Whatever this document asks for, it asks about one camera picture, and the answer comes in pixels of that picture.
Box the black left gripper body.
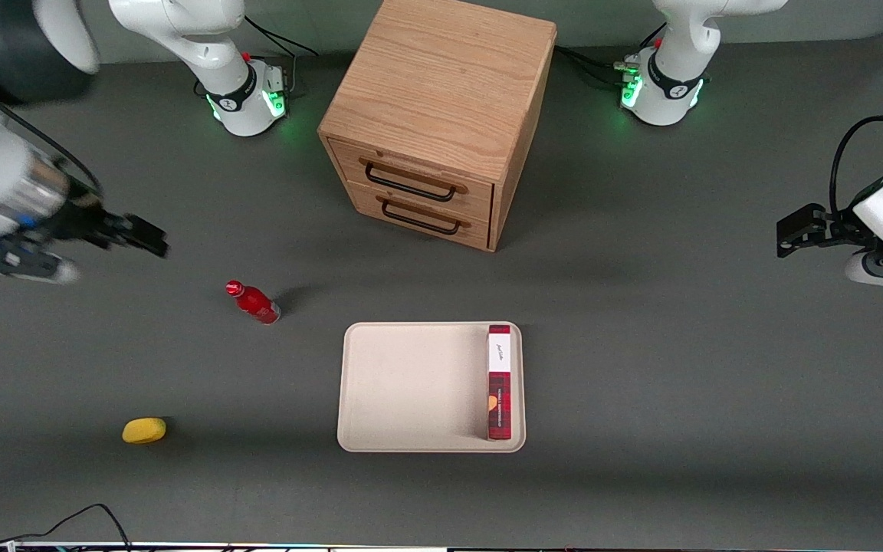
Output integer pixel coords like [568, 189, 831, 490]
[817, 209, 877, 248]

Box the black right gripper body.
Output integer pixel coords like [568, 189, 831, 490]
[53, 195, 130, 250]

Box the red coke bottle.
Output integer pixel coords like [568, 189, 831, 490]
[225, 280, 282, 325]

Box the beige plastic tray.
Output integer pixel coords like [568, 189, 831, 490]
[336, 320, 527, 454]

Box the wooden drawer front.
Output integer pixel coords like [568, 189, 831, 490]
[346, 182, 493, 251]
[330, 140, 495, 223]

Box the red plaid carton box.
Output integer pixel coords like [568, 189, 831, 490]
[486, 324, 514, 442]

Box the wooden drawer cabinet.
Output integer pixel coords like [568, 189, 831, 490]
[317, 0, 559, 254]

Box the black left arm loop cable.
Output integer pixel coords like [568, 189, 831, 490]
[829, 115, 883, 220]

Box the black right arm wrist cable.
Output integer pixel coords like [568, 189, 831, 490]
[0, 65, 103, 196]

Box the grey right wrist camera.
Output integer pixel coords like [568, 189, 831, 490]
[0, 244, 80, 285]

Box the black right arm base cable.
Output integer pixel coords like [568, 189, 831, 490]
[242, 15, 320, 97]

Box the black arm base cable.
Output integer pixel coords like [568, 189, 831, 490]
[555, 21, 670, 87]
[242, 15, 320, 97]

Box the black left arm base cable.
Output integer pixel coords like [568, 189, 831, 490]
[555, 21, 670, 87]

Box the black drawer handle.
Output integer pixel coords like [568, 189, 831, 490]
[375, 195, 472, 236]
[359, 157, 468, 204]

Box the thin black floor cable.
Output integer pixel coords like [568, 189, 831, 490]
[0, 503, 133, 552]

